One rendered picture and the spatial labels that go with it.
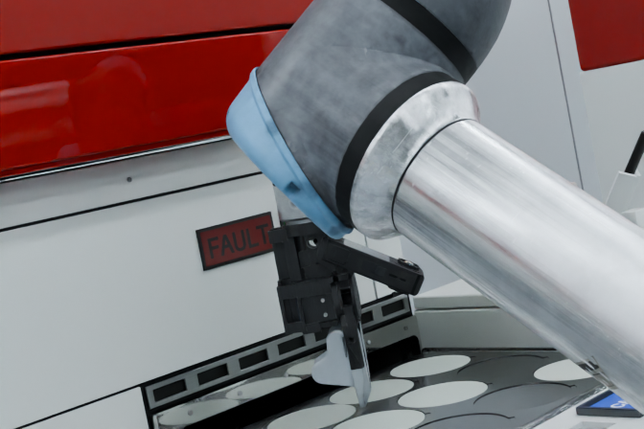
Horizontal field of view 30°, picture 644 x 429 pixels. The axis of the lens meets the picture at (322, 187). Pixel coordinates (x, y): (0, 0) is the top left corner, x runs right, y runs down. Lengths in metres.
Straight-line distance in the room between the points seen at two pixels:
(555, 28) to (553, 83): 0.22
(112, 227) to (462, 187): 0.67
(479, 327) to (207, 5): 0.54
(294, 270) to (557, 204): 0.64
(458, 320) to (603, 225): 0.91
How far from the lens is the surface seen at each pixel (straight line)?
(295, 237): 1.30
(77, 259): 1.29
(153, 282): 1.35
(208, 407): 1.38
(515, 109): 4.38
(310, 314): 1.29
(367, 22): 0.77
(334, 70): 0.76
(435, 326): 1.61
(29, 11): 1.24
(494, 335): 1.55
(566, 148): 4.61
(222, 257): 1.40
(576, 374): 1.33
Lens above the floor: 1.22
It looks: 3 degrees down
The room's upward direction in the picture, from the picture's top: 11 degrees counter-clockwise
